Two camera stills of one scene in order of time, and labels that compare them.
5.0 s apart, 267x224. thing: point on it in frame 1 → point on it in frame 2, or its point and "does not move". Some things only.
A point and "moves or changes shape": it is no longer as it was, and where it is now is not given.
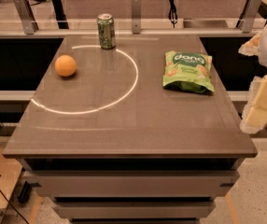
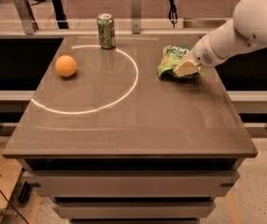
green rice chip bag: [187, 72] moves or changes shape
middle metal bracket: [136, 5] does not move
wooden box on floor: [6, 172] does not move
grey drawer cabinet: [132, 180] does not move
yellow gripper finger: [265, 98] → [202, 53]
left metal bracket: [27, 18] does not move
